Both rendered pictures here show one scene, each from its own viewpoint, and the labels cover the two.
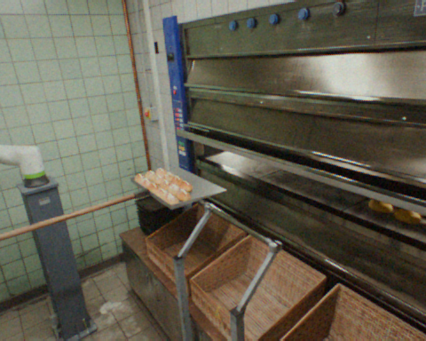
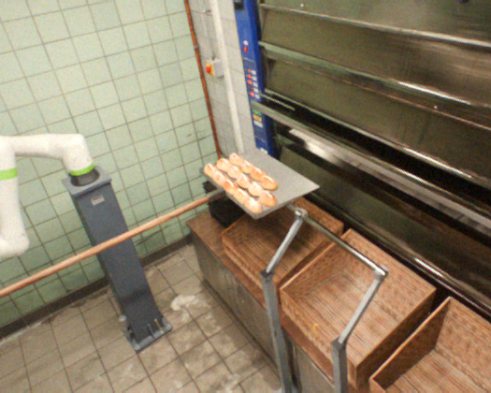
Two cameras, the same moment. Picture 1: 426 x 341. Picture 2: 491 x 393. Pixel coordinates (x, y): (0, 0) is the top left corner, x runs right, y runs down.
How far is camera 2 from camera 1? 0.39 m
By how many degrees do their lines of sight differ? 11
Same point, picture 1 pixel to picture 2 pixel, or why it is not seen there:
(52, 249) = (113, 251)
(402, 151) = not seen: outside the picture
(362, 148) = (484, 162)
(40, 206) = (93, 206)
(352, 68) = (477, 68)
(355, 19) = (482, 12)
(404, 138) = not seen: outside the picture
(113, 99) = (162, 49)
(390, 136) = not seen: outside the picture
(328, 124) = (445, 125)
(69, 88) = (106, 41)
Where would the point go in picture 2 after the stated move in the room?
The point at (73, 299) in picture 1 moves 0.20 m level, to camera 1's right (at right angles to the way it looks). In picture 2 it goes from (142, 301) to (174, 298)
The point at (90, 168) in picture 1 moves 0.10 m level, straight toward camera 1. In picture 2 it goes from (141, 139) to (143, 145)
